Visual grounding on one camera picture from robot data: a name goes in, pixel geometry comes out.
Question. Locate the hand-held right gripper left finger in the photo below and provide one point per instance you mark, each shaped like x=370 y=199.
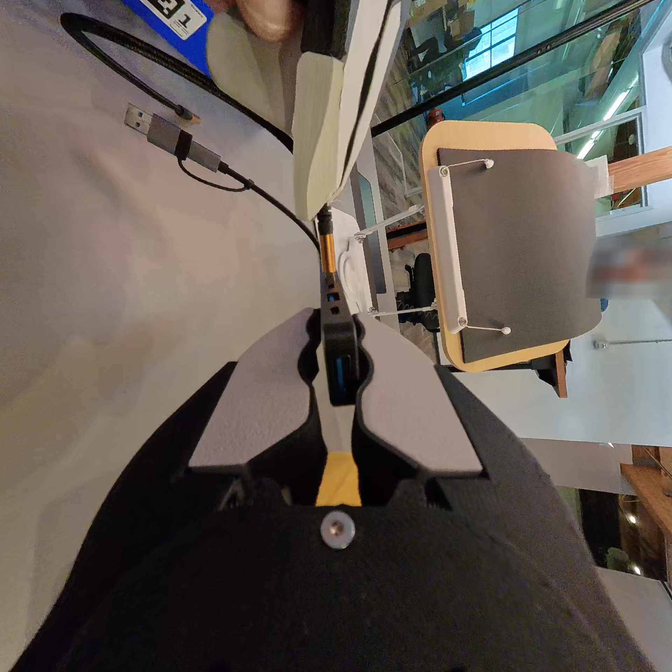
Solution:
x=257 y=399

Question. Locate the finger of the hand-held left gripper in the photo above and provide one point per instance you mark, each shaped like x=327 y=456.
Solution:
x=391 y=42
x=320 y=131

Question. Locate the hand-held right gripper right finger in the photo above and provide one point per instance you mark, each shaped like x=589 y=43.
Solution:
x=420 y=414

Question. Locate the grey usb hub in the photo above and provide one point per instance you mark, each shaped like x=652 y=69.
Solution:
x=341 y=341

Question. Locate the person's left hand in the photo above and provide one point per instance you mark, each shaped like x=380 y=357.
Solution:
x=267 y=21

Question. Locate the yellow board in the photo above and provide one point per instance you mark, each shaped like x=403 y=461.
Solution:
x=338 y=483

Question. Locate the blue plastic bin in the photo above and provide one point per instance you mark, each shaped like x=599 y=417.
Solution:
x=189 y=50

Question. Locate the black office chair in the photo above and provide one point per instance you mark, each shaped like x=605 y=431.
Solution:
x=422 y=273

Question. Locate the wooden board with black mat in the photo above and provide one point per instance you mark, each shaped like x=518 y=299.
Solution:
x=525 y=236

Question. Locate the wooden post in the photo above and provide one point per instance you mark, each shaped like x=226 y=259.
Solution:
x=640 y=170

